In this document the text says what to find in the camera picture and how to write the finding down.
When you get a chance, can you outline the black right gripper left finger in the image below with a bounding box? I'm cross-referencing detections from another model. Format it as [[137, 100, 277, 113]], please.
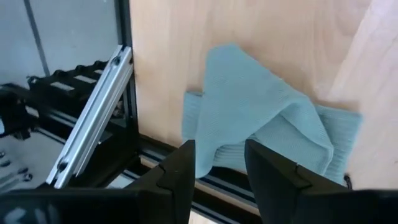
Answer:
[[0, 139, 197, 224]]

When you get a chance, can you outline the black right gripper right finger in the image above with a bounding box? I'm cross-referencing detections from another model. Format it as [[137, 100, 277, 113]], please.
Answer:
[[244, 138, 398, 224]]

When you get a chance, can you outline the grey-teal knit cloth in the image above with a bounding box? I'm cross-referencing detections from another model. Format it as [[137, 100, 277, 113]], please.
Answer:
[[181, 43, 364, 186]]

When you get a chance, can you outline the silver aluminium strut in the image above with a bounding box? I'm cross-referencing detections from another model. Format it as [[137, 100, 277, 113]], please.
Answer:
[[45, 44, 135, 190]]

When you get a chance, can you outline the black cable chain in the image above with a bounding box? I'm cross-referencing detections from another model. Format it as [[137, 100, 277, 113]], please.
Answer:
[[26, 59, 110, 95]]

